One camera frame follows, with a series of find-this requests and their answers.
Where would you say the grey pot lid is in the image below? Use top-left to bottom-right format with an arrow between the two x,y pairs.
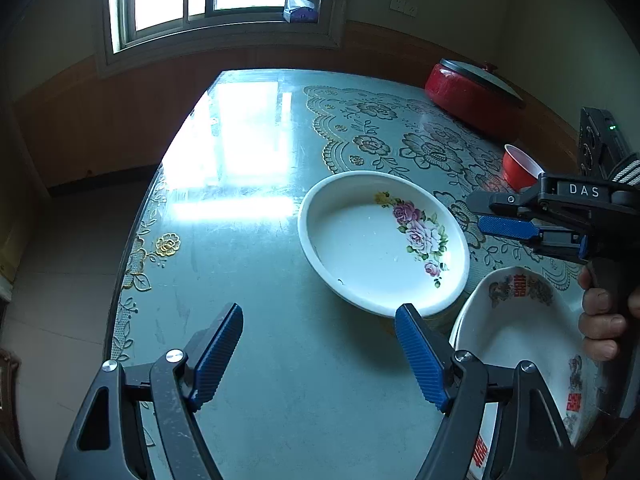
438,59 -> 526,108

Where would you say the red bowl white inside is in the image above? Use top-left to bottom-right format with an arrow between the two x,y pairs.
502,144 -> 546,192

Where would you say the floral lace tablecloth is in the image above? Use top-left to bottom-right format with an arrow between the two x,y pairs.
110,69 -> 601,480

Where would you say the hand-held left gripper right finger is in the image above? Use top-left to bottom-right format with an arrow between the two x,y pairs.
394,303 -> 581,480

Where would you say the person's right hand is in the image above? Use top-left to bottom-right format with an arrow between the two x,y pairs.
578,265 -> 628,362

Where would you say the tissue pack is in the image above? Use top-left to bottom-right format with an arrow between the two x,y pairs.
283,0 -> 317,23

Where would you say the white angular plate red print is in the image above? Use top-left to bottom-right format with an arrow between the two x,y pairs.
449,266 -> 608,480

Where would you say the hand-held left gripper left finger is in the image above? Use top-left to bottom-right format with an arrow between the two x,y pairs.
55,302 -> 245,480

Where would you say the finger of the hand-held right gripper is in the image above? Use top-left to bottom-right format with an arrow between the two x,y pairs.
477,215 -> 588,264
466,180 -> 545,222

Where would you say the red cooking pot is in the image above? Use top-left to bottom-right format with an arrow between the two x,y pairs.
425,62 -> 526,142

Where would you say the white floral enamel bowl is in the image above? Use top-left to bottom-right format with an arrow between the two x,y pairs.
298,170 -> 471,319

